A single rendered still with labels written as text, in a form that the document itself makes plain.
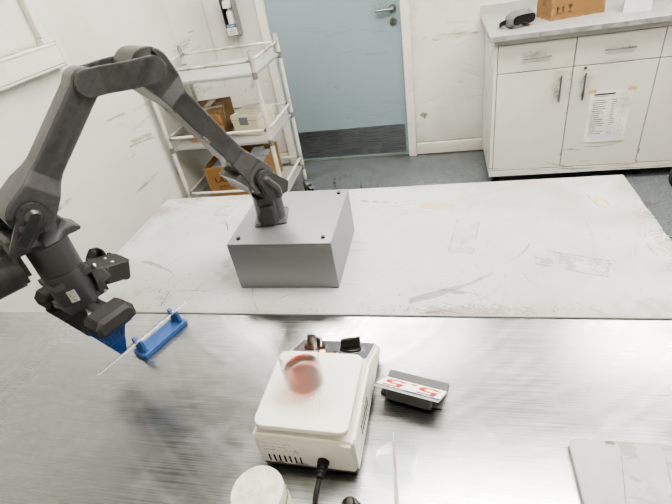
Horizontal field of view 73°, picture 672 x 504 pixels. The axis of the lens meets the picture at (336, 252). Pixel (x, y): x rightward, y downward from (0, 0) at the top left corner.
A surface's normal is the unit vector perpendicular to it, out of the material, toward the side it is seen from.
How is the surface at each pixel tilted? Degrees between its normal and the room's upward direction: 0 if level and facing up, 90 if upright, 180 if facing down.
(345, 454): 90
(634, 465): 0
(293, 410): 0
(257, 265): 90
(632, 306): 0
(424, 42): 90
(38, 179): 71
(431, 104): 90
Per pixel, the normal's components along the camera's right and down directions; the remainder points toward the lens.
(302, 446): -0.21, 0.59
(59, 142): 0.72, 0.31
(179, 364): -0.15, -0.81
